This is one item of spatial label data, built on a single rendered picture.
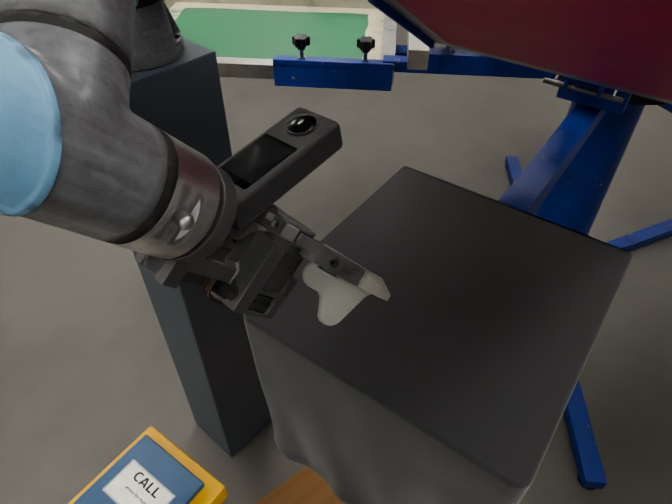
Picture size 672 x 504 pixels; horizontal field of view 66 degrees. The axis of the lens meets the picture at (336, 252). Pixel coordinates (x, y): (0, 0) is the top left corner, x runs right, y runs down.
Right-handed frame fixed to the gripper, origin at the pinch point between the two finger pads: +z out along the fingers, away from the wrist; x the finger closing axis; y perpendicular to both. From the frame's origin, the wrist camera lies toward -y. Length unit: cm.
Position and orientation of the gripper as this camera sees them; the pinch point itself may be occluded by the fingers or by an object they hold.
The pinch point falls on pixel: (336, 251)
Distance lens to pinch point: 52.0
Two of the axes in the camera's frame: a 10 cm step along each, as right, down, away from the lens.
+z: 4.6, 2.4, 8.6
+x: 7.1, 4.8, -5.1
